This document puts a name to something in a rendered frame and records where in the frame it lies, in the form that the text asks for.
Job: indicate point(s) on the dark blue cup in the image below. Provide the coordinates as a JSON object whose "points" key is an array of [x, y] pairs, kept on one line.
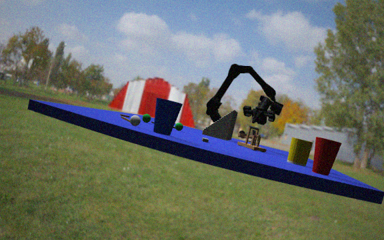
{"points": [[166, 113]]}

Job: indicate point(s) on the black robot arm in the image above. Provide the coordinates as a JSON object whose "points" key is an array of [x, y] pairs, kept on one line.
{"points": [[214, 103]]}

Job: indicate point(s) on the green ball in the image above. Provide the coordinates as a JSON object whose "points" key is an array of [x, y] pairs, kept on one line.
{"points": [[146, 118], [179, 126]]}

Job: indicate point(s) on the yellow cup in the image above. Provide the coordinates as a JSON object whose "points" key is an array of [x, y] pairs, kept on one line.
{"points": [[299, 151]]}

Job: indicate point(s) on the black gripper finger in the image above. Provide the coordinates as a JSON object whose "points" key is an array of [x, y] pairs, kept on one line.
{"points": [[259, 116], [254, 113]]}

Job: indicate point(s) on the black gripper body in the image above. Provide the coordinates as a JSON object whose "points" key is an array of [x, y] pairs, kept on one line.
{"points": [[261, 107]]}

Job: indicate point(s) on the grey ball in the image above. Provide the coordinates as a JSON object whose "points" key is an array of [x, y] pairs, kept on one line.
{"points": [[135, 120]]}

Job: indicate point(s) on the dark red mug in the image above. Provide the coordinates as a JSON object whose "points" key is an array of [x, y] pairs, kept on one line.
{"points": [[325, 154]]}

